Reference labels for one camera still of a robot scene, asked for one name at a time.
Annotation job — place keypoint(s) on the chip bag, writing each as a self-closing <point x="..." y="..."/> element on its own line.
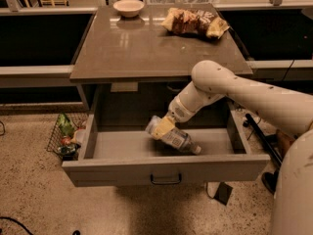
<point x="191" y="21"/>

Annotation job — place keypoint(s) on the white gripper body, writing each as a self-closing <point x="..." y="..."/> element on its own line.
<point x="178" y="113"/>

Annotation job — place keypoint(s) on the wire basket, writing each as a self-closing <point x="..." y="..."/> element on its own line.
<point x="65" y="147"/>

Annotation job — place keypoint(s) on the grey cabinet with top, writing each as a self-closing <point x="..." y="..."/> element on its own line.
<point x="129" y="70"/>

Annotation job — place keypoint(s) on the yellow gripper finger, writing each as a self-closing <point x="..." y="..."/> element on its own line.
<point x="162" y="126"/>

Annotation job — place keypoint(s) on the black shoe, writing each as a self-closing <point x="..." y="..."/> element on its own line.
<point x="270" y="181"/>

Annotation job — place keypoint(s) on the white bowl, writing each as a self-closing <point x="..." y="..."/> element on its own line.
<point x="129" y="8"/>

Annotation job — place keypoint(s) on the black wedge foot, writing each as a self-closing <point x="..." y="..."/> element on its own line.
<point x="223" y="193"/>

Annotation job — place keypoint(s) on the black drawer handle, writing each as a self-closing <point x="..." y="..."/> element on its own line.
<point x="166" y="180"/>

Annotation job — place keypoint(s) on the black pole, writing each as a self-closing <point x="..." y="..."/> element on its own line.
<point x="265" y="141"/>

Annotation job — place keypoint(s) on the green snack bag in basket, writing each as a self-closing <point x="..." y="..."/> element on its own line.
<point x="64" y="125"/>

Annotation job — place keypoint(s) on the open grey top drawer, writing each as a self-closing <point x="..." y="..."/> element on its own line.
<point x="129" y="157"/>

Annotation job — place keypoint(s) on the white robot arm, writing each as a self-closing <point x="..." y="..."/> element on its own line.
<point x="290" y="111"/>

